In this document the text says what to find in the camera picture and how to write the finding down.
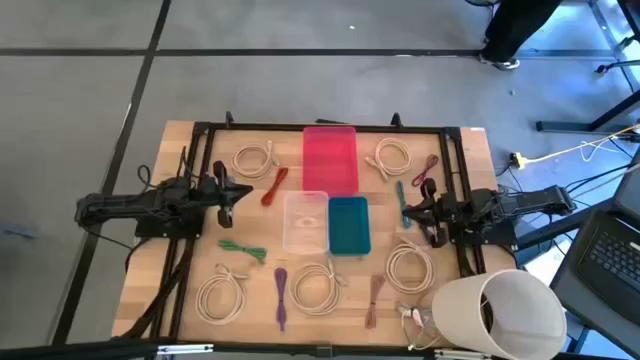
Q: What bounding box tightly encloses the black office desk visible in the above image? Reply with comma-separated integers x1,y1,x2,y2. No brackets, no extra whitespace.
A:
534,0,640,134

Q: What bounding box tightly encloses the black laptop with keyboard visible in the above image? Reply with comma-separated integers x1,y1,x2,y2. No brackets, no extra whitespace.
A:
574,162,640,304

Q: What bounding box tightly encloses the dark grey side table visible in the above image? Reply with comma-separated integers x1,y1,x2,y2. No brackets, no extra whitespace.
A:
514,197,640,360

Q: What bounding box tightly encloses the person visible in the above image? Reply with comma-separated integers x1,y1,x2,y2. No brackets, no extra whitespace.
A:
477,0,564,72

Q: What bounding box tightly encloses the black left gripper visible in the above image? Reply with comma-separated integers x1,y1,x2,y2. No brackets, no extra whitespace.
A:
199,159,254,230

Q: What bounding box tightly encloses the purple braided cable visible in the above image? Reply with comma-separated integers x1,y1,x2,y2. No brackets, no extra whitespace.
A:
273,267,290,333

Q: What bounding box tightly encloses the small white adapter cable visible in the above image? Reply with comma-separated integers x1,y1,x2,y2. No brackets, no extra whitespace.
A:
397,303,441,351

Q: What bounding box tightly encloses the pink plastic bin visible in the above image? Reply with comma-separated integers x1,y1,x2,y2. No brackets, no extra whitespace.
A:
301,125,360,197

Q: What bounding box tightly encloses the maroon braided cable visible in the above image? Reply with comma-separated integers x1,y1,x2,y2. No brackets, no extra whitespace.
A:
411,153,440,189

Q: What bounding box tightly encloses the clear plastic bin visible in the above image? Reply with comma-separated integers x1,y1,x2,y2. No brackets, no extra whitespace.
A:
282,190,331,255

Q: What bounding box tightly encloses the black cable bundle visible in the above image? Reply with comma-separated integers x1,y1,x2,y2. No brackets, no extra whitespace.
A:
117,239,196,341

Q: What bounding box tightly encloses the yellow extension cord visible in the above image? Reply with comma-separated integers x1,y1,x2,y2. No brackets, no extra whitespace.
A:
522,123,640,164

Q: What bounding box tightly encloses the white lamp shade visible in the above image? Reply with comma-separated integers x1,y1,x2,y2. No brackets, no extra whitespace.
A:
431,268,569,360

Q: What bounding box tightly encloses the orange braided cable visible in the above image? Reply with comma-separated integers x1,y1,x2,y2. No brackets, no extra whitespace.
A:
260,166,290,208

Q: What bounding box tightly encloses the teal braided cable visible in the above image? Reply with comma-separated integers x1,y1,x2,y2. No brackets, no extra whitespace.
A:
395,180,414,230

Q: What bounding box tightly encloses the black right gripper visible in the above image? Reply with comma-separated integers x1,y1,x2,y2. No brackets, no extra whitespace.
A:
402,178,457,250

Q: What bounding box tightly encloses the green braided cable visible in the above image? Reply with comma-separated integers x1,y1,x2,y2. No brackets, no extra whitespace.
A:
218,239,269,266

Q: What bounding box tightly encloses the black aluminium table frame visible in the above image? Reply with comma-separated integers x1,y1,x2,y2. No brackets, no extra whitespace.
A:
0,110,519,360

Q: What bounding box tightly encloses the teal plastic bin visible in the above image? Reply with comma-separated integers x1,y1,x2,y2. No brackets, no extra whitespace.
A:
327,195,372,257

